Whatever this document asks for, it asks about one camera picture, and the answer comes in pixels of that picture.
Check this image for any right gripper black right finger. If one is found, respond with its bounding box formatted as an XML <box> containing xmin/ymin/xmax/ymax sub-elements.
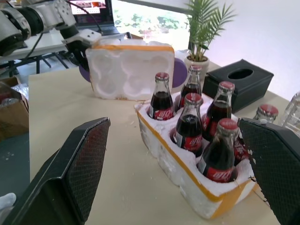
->
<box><xmin>237</xmin><ymin>117</ymin><xmax>300</xmax><ymax>225</ymax></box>

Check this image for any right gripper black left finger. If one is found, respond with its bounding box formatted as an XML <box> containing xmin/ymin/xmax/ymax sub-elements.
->
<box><xmin>0</xmin><ymin>117</ymin><xmax>111</xmax><ymax>225</ymax></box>

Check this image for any white foam lid yellow tape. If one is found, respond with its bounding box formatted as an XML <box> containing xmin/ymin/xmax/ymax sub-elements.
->
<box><xmin>85</xmin><ymin>38</ymin><xmax>176</xmax><ymax>101</ymax></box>

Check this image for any glass cola bottle red cap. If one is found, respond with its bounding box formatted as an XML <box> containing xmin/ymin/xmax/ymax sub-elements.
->
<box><xmin>198</xmin><ymin>118</ymin><xmax>240</xmax><ymax>183</ymax></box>
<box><xmin>233</xmin><ymin>104</ymin><xmax>279</xmax><ymax>166</ymax></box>
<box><xmin>180</xmin><ymin>65</ymin><xmax>203</xmax><ymax>111</ymax></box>
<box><xmin>174</xmin><ymin>93</ymin><xmax>204</xmax><ymax>158</ymax></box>
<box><xmin>149</xmin><ymin>72</ymin><xmax>174</xmax><ymax>121</ymax></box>
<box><xmin>202</xmin><ymin>81</ymin><xmax>235</xmax><ymax>141</ymax></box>

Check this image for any brown cardboard box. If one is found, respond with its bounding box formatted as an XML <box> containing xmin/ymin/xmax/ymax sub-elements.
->
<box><xmin>0</xmin><ymin>76</ymin><xmax>30</xmax><ymax>141</ymax></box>

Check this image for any black tissue box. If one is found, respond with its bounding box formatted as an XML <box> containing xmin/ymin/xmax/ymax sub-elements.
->
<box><xmin>202</xmin><ymin>59</ymin><xmax>274</xmax><ymax>113</ymax></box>

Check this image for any white foam crate yellow tape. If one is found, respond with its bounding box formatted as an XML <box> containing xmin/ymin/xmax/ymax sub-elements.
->
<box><xmin>134</xmin><ymin>92</ymin><xmax>260</xmax><ymax>220</ymax></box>

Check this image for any open laptop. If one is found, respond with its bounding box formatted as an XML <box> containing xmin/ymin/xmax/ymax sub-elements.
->
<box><xmin>69</xmin><ymin>0</ymin><xmax>119</xmax><ymax>35</ymax></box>

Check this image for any clear plastic container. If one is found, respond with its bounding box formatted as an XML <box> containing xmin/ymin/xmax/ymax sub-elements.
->
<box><xmin>278</xmin><ymin>91</ymin><xmax>300</xmax><ymax>138</ymax></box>

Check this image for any white cloth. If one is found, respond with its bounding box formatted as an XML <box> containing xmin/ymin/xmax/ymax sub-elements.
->
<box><xmin>0</xmin><ymin>192</ymin><xmax>17</xmax><ymax>220</ymax></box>

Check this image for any purple round object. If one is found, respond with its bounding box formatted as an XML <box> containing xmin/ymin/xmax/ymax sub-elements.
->
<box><xmin>78</xmin><ymin>58</ymin><xmax>188</xmax><ymax>89</ymax></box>

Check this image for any potted palm plant white pot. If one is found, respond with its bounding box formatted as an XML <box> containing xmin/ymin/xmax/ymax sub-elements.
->
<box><xmin>184</xmin><ymin>0</ymin><xmax>237</xmax><ymax>82</ymax></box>

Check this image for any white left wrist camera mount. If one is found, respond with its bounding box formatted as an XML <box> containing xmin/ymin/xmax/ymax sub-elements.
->
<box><xmin>62</xmin><ymin>29</ymin><xmax>102</xmax><ymax>47</ymax></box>

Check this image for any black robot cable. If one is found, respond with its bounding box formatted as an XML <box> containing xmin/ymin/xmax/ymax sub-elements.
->
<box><xmin>67</xmin><ymin>0</ymin><xmax>104</xmax><ymax>33</ymax></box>

